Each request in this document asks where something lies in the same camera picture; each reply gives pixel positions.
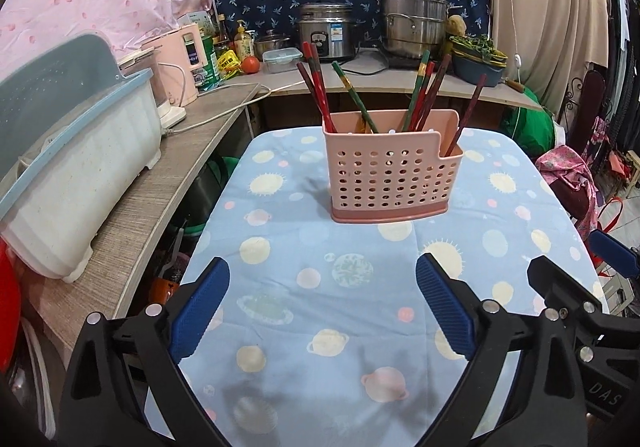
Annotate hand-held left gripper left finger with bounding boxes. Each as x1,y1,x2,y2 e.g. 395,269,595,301
57,256,231,447

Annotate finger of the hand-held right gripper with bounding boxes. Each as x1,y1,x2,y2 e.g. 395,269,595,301
527,255,609,329
588,229,640,279

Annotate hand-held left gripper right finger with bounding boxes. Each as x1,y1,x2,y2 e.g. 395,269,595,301
415,252,589,447

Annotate pink perforated utensil basket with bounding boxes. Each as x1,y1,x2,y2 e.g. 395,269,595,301
322,109,464,227

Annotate dark brown chopstick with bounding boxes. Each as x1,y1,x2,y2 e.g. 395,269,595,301
444,73,489,157

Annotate bunch of coloured chopsticks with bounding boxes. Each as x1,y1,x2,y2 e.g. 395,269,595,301
295,40,459,134

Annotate pink printed cloth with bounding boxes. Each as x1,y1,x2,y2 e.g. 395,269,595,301
537,144,601,201

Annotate blue planet tablecloth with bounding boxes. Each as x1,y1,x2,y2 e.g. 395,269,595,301
144,126,609,447

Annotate green bag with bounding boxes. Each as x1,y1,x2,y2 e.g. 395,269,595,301
499,104,569,159

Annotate dark metal chair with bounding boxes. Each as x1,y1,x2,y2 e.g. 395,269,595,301
562,69,617,229

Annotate white dish drainer blue lid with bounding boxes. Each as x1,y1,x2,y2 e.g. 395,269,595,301
0,32,164,284

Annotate red plastic tub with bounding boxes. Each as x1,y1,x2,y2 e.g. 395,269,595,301
0,241,24,374

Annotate hanging clothes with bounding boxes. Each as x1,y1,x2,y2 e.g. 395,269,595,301
594,0,640,129

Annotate blue basin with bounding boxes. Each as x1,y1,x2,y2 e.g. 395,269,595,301
452,54,506,87

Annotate green can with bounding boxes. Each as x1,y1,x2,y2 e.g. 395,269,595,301
192,32,221,92

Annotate beige curtain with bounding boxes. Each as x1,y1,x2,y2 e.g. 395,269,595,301
439,0,622,129

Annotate yellow snack packet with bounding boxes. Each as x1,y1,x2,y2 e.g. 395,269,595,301
217,50,243,78

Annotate pink electric kettle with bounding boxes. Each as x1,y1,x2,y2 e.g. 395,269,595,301
141,23,206,107

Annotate green leafy vegetables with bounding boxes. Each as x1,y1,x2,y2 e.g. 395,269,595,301
452,34,501,56

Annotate black induction cooker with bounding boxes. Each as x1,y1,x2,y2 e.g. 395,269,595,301
382,49,451,69

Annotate clear food container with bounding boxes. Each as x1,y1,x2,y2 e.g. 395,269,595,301
263,47,305,74

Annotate yellow pump bottle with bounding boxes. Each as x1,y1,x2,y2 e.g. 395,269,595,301
233,19,256,61

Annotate small steel pot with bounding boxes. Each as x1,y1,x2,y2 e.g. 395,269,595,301
253,29,292,59

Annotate white carton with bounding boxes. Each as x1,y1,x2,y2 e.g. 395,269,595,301
179,10,215,36

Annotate stainless steamer pot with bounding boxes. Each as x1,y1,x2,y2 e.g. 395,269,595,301
377,0,464,61

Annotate steel rice cooker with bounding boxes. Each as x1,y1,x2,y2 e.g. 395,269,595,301
298,2,357,63

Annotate white kettle cable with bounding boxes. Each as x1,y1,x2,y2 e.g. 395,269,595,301
162,82,274,136

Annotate white cord with switch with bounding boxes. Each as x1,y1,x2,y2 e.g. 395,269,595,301
492,0,524,79

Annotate black power cable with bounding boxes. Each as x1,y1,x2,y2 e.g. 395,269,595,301
329,59,386,76

